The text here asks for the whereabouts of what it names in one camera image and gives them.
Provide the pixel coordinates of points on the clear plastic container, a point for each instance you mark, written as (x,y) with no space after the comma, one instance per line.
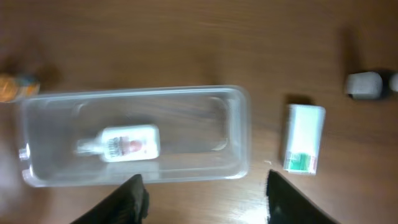
(176,134)

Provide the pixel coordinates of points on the small jar gold lid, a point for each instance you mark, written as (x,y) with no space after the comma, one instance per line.
(15,88)

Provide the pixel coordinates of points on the white lotion bottle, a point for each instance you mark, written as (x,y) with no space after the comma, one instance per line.
(122,143)

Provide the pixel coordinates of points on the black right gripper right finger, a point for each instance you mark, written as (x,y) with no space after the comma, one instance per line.
(288,205)

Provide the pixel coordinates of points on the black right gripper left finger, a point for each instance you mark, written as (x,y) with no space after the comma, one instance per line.
(128,204)

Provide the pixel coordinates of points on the white green medicine box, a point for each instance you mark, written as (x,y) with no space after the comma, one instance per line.
(302,138)

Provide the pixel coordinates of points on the dark bottle white cap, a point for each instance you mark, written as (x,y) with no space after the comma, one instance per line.
(371,85)

